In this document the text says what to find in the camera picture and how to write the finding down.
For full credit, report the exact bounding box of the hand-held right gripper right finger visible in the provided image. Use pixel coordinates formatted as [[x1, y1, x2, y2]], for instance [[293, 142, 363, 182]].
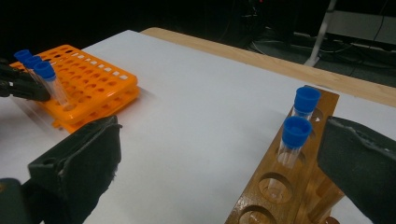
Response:
[[317, 116, 396, 224]]

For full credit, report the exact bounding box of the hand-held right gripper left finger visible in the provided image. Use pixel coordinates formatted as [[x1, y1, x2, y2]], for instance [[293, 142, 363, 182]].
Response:
[[27, 115, 123, 224]]

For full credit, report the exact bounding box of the blue-capped test tube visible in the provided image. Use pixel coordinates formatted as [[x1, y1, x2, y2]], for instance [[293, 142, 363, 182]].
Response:
[[33, 61, 70, 108], [291, 86, 322, 122], [267, 116, 313, 200], [23, 55, 43, 83], [13, 49, 34, 74]]

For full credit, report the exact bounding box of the wooden test tube rack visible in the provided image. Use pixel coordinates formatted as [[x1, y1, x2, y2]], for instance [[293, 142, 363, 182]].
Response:
[[223, 84, 347, 224]]

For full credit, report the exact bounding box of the orange plastic tube rack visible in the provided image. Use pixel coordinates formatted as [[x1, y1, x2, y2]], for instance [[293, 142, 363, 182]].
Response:
[[8, 44, 140, 134]]

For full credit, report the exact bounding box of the grey metal stand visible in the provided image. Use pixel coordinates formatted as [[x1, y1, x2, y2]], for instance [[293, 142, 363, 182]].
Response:
[[303, 0, 396, 68]]

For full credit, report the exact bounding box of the white table mat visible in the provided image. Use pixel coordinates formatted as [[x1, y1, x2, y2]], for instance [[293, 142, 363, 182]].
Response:
[[0, 29, 396, 224]]

